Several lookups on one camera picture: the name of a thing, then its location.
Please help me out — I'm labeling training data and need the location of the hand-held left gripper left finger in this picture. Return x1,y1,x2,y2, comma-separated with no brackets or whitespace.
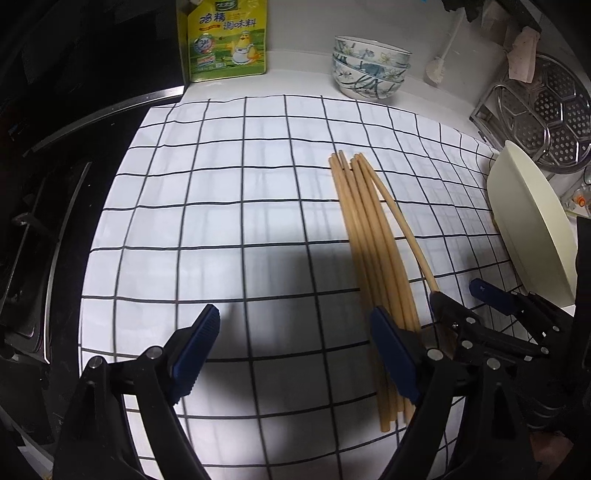
51,304,221,480

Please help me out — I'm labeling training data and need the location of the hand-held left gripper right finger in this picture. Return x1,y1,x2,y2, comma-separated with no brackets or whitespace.
369,307,536,480

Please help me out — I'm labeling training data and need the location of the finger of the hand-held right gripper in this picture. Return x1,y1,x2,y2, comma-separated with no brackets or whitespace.
429,291,551,366
468,279,574,345

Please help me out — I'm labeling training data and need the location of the cream round plastic basin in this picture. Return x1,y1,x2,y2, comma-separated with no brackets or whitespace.
487,140,580,308

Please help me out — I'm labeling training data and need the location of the single wooden chopstick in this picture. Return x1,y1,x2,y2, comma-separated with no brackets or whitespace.
358,154,441,296

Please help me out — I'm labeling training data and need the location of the bundle of wooden chopsticks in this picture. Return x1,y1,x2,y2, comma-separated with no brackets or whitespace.
329,151,423,433

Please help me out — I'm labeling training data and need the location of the gas valve with orange knob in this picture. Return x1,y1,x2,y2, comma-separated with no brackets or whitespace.
561,180,591,217

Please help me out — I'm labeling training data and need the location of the white black checked cloth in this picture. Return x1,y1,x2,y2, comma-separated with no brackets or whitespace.
78,95,527,480

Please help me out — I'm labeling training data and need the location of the metal dish rack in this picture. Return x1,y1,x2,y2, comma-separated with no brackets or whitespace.
470,80,536,153

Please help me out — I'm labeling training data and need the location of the stainless steel steamer tray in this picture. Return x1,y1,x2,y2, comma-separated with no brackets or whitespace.
526,53,591,174

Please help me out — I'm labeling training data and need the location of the black gas stove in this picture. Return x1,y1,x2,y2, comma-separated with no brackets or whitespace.
0,85,185,370

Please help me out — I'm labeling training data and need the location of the white dish brush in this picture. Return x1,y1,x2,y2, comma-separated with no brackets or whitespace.
424,14,465,86

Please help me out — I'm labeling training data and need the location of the floral ceramic bowl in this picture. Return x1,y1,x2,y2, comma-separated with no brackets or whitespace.
336,74,406,101
332,55,409,86
333,36,411,70

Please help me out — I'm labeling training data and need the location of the pink hanging cloth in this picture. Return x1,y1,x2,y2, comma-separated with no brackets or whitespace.
501,18,543,84

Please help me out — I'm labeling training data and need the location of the dark hanging cloth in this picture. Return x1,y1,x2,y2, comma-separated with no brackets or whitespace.
438,0,546,33

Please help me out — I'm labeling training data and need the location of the yellow seasoning pouch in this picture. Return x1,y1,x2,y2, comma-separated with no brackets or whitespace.
176,0,269,84

